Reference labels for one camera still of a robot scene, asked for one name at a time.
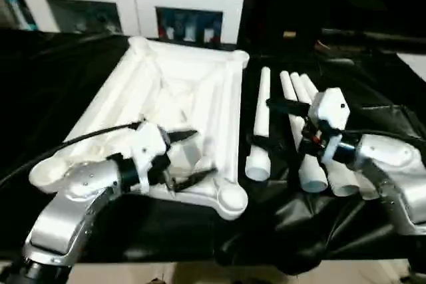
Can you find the white plastic table leg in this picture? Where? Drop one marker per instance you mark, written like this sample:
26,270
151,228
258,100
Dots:
310,89
261,104
299,87
288,86

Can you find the white plastic table top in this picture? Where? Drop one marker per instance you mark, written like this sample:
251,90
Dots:
186,97

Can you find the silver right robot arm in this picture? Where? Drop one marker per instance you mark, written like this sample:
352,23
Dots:
389,164

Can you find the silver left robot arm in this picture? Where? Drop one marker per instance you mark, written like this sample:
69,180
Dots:
66,211

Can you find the black mat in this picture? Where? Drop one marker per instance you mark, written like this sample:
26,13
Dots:
166,230

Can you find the small tan block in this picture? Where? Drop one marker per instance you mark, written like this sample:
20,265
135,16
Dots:
289,34

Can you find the white flat board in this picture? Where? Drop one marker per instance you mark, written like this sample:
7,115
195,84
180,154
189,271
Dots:
414,64

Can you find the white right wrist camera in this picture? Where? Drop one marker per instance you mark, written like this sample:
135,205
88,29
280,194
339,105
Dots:
327,107

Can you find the black rail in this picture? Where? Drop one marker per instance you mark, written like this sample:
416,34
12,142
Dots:
366,34

